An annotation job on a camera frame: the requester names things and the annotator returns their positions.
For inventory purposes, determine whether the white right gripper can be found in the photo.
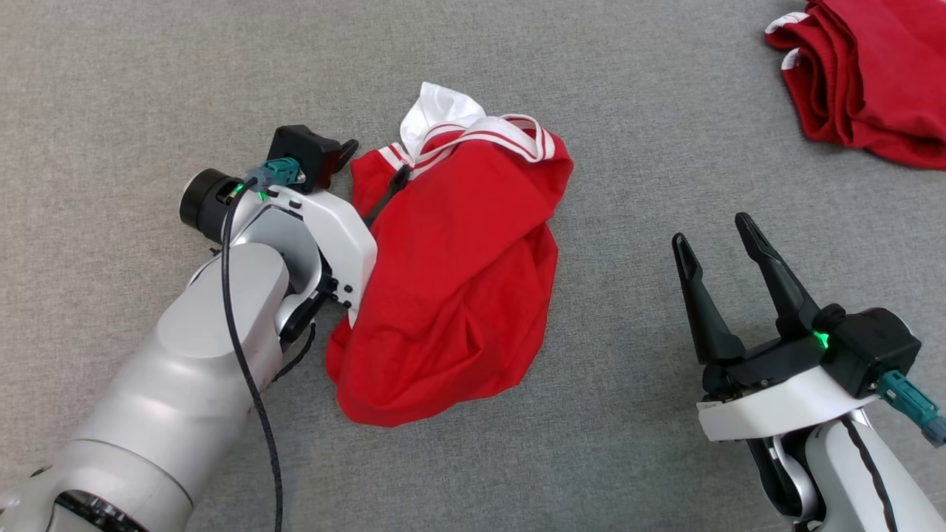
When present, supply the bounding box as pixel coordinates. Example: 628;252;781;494
671;212;880;443

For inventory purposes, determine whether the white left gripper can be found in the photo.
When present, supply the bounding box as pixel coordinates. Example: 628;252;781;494
180;164;412;326

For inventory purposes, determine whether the red shirt striped trim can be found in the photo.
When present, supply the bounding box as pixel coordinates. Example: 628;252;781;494
325;81;575;428

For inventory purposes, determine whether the red shorts white stripe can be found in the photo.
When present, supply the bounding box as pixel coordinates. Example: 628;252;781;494
765;0;946;171

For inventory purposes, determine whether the grey fabric sofa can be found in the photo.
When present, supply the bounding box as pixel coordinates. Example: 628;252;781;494
0;0;946;532

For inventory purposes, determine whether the left camera cable teal plug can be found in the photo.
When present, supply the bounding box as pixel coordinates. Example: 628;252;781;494
220;157;302;532

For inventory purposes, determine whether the camera cable teal plug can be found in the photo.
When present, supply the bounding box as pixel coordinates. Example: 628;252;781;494
878;369;946;449
220;157;302;532

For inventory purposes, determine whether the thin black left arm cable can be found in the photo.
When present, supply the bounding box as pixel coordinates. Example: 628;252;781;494
272;323;317;383

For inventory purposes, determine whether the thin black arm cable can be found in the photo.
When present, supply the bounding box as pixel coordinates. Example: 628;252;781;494
272;323;317;383
843;417;899;532

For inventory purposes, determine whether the right camera cable teal plug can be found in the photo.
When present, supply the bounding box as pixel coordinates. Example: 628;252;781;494
878;369;946;449

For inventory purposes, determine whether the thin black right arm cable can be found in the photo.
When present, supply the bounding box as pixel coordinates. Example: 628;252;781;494
843;417;899;532

